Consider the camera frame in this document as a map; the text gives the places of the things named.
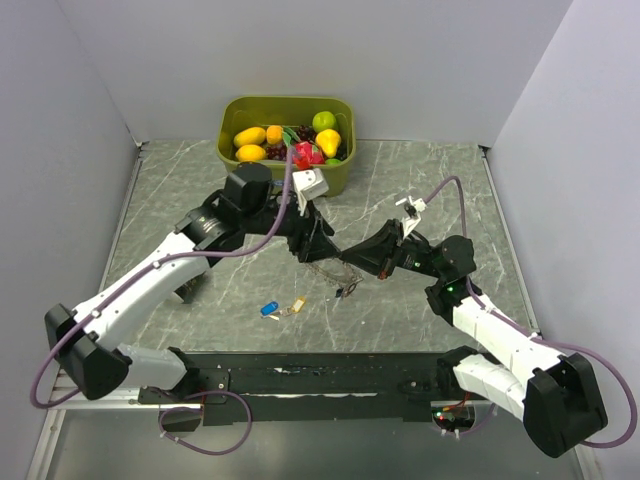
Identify blue key tag on table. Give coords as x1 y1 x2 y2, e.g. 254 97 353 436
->
260 301 280 321

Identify dark red grapes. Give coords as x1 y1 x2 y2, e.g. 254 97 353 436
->
266 144 288 161

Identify yellow key tag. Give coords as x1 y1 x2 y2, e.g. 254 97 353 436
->
280 297 306 317

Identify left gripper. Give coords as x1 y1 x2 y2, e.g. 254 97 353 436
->
242 190 342 263

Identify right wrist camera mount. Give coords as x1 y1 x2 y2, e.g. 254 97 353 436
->
395 195 427 239

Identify orange fruit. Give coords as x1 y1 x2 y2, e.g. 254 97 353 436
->
265 125 284 146

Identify yellow pear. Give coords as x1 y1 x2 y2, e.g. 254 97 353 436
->
315 129 342 158

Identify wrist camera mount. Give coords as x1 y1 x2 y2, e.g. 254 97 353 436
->
395 195 427 239
292 168 329 216

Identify green apple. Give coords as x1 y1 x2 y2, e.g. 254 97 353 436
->
312 110 337 133

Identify pink dragon fruit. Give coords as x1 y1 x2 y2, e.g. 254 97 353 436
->
287 141 325 170

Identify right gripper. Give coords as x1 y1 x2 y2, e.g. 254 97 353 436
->
340 218 445 280

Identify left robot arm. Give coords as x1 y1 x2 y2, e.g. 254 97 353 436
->
45 163 339 402

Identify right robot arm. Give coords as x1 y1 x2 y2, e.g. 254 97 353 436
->
340 220 608 458

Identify aluminium rail frame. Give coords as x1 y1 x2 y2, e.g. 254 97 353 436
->
46 363 577 416

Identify lower yellow mango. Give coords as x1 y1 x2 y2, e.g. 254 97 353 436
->
235 144 268 162

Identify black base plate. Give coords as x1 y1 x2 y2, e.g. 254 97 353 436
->
137 351 496 427

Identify upper yellow mango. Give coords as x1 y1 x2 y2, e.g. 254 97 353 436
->
233 126 266 149

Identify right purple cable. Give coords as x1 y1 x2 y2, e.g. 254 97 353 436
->
424 175 640 449

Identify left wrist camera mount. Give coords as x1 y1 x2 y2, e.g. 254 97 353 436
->
292 168 329 216

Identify olive green plastic basket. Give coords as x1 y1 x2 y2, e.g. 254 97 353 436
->
217 96 356 196

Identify yellow mango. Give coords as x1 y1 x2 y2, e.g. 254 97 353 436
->
233 126 266 149
235 144 268 162

